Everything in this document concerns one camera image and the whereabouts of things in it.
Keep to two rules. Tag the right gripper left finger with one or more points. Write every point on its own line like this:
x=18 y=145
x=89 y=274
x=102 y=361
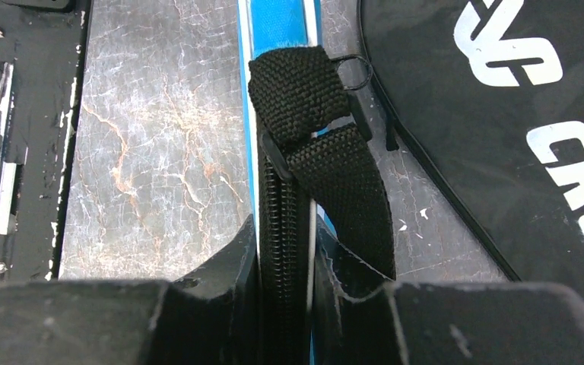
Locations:
x=209 y=316

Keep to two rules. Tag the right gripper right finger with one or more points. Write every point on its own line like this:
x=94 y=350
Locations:
x=361 y=317

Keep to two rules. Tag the blue Sport racket bag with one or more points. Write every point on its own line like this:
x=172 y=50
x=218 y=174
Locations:
x=308 y=158

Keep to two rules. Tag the black Crossway racket bag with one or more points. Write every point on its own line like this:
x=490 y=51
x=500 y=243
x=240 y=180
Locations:
x=489 y=97

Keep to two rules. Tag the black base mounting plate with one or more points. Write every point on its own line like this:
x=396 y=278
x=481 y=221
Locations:
x=43 y=47

